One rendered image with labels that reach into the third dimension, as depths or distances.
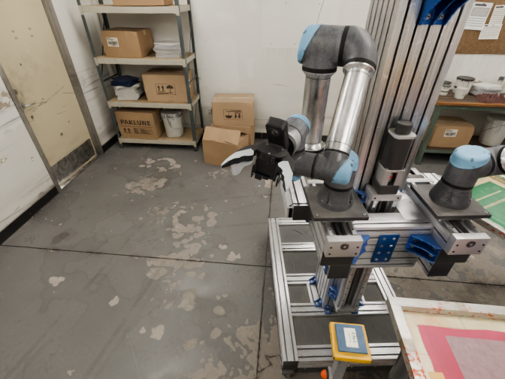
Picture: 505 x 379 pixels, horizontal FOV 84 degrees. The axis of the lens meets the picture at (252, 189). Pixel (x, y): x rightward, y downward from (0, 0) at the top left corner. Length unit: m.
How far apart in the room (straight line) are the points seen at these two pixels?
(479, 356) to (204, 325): 1.61
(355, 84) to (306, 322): 1.57
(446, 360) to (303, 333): 0.95
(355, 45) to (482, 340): 1.12
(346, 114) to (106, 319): 2.20
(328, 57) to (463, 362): 1.11
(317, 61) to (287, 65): 3.33
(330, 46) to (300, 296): 1.67
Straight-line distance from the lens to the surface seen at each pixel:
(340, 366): 1.35
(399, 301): 1.32
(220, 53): 4.38
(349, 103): 0.89
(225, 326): 2.27
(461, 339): 1.38
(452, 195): 1.39
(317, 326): 2.07
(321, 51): 0.98
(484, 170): 1.39
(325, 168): 0.83
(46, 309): 2.81
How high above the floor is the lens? 1.99
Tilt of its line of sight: 35 degrees down
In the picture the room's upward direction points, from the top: straight up
